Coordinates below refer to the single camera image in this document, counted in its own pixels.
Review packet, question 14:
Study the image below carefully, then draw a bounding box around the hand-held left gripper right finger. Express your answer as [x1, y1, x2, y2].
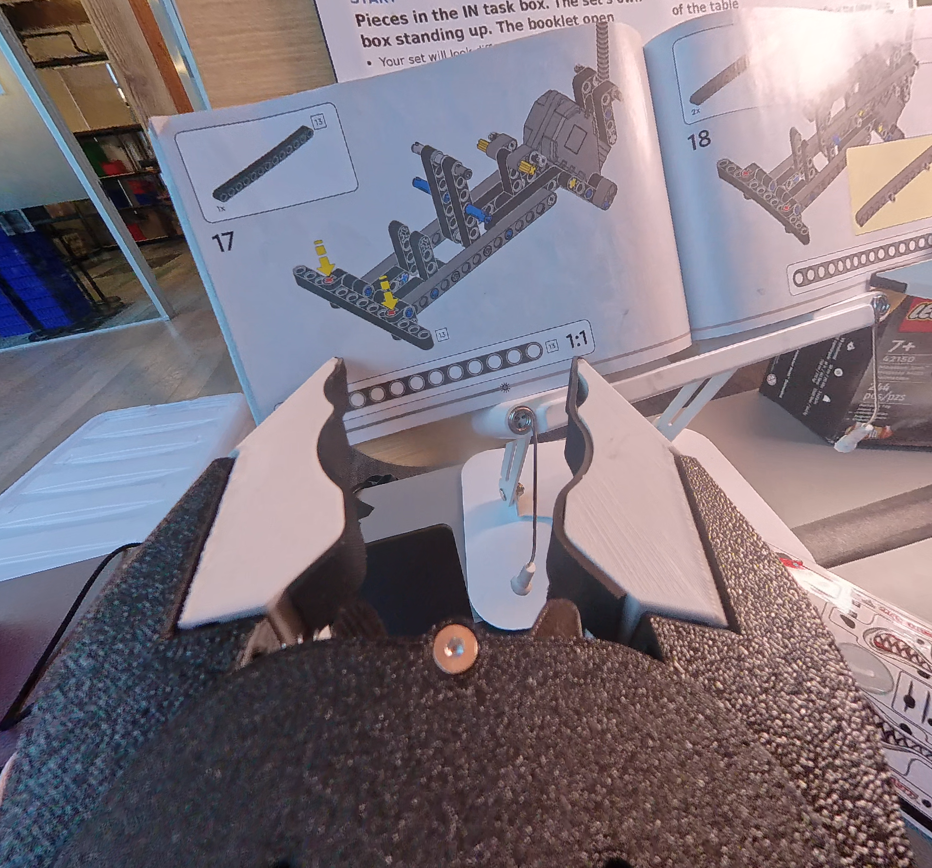
[549, 359, 729, 630]

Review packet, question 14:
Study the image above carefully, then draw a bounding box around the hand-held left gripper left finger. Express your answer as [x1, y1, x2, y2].
[175, 359, 366, 630]

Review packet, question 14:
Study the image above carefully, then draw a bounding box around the instruction booklet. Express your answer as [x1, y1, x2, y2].
[149, 0, 932, 428]

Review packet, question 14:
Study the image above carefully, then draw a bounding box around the printed task sheet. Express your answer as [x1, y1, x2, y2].
[295, 0, 918, 85]

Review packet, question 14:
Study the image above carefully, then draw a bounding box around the book stand with white base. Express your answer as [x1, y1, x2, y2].
[327, 292, 892, 639]

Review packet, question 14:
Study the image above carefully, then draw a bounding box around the white plastic storage box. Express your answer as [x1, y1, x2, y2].
[0, 394, 259, 586]

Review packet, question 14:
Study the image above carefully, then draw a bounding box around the black toy set box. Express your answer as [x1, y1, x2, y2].
[756, 277, 932, 452]

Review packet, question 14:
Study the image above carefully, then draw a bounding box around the sticker sheet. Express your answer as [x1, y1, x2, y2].
[778, 554, 932, 814]

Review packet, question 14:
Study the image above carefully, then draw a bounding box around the shelf with coloured bins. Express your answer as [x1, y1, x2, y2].
[0, 123, 179, 348]

